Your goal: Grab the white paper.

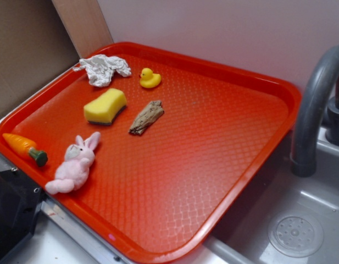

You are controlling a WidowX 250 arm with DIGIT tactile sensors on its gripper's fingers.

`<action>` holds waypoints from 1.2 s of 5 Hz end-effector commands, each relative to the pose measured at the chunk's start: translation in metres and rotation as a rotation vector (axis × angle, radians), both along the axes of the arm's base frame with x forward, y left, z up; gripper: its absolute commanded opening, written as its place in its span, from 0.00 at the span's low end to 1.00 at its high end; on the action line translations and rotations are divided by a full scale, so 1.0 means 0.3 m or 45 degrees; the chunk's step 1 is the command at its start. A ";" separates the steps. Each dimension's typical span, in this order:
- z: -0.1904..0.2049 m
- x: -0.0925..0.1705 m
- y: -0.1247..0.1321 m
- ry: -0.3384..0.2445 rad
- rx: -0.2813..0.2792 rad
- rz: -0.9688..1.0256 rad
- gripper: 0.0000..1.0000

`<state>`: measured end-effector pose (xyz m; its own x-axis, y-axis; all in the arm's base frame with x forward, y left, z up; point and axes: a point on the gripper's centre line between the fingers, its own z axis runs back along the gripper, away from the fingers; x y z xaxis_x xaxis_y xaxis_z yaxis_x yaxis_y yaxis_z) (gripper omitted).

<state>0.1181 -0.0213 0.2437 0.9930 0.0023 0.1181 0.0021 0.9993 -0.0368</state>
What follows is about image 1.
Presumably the pink plush bunny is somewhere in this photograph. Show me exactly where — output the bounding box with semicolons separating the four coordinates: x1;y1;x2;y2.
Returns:
45;132;101;195

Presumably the brown cardboard panel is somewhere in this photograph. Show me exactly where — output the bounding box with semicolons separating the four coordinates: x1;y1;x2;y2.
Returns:
0;1;79;119

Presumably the grey faucet spout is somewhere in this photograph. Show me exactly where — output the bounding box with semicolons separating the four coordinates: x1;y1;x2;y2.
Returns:
290;45;339;177

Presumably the yellow rubber duck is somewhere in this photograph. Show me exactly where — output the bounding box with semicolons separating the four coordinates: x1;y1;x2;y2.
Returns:
140;68;162;89

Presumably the orange toy carrot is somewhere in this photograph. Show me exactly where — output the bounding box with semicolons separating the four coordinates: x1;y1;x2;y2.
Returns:
2;133;48;167

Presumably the grey plastic sink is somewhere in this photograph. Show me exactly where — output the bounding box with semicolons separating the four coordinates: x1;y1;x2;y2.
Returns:
204;136;339;263

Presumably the yellow sponge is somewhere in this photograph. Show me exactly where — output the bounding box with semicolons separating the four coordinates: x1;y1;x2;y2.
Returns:
84;88;127;125

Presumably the wooden board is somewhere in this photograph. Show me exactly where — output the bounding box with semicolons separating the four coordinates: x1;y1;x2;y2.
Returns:
52;0;113;58

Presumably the red plastic tray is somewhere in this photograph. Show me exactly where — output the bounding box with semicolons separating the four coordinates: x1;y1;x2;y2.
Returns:
0;42;301;263

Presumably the crumpled white paper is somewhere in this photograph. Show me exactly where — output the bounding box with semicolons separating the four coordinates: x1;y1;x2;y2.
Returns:
73;54;132;87

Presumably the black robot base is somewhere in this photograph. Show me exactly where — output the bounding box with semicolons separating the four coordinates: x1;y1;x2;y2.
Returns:
0;170;43;263

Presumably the crumpled brown paper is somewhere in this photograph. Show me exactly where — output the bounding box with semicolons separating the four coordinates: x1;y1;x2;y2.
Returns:
128;100;164;135

